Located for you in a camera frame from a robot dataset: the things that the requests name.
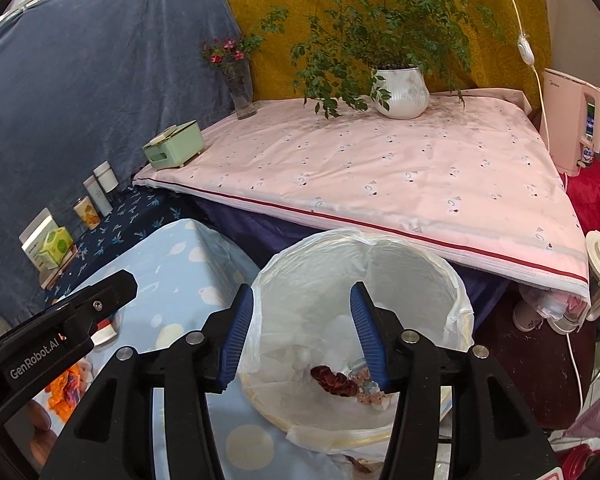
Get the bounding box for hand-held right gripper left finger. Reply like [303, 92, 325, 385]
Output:
[40, 284, 255, 480]

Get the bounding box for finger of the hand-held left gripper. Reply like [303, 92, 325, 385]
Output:
[45, 270, 138, 350]

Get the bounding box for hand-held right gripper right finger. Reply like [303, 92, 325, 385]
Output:
[349, 281, 561, 480]

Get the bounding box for orange plastic bag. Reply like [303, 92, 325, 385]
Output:
[47, 362, 88, 421]

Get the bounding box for red and white wrapper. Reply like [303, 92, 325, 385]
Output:
[92, 317, 118, 348]

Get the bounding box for wooden tray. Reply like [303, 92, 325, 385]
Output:
[39, 245, 78, 291]

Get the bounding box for dark red crumpled wrapper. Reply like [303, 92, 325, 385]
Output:
[311, 365, 358, 397]

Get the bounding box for pink printed crumpled wrapper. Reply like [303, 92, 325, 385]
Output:
[352, 367, 390, 407]

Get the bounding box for green printed carton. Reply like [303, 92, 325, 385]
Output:
[32, 226, 75, 270]

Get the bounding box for navy printed cloth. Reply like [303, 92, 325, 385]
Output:
[45, 185, 211, 311]

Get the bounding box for light blue printed tablecloth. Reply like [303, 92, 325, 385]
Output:
[30, 217, 381, 480]

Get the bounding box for printed tin can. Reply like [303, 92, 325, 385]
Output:
[72, 196, 102, 231]

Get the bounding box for white flat box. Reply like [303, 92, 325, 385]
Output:
[19, 207, 61, 261]

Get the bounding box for tall pale bottle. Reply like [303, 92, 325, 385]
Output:
[83, 176, 113, 217]

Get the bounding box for short white bottle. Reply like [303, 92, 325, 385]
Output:
[93, 161, 118, 195]

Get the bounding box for pink printed bed sheet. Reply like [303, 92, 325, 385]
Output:
[132, 89, 592, 306]

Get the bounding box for white printed cup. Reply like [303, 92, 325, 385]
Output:
[512, 285, 588, 333]

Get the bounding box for green tissue box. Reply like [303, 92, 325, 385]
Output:
[142, 120, 204, 170]

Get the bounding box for blue cloth backdrop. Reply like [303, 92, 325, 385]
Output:
[0, 0, 253, 326]

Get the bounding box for glass vase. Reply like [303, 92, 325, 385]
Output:
[223, 62, 258, 121]

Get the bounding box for white ribbed plant pot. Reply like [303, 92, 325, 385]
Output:
[370, 66, 430, 120]

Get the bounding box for pink quilted cloth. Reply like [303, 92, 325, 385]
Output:
[565, 395, 600, 480]

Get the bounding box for red cloth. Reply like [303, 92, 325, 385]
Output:
[565, 155, 600, 251]

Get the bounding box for pink flowers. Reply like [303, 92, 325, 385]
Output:
[201, 35, 263, 78]

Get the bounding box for white electronic device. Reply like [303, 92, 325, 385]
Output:
[539, 67, 600, 177]

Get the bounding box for green leafy plant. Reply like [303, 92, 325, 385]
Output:
[257, 0, 506, 118]

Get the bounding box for yellow cloth backdrop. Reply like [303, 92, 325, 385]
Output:
[210, 0, 553, 111]

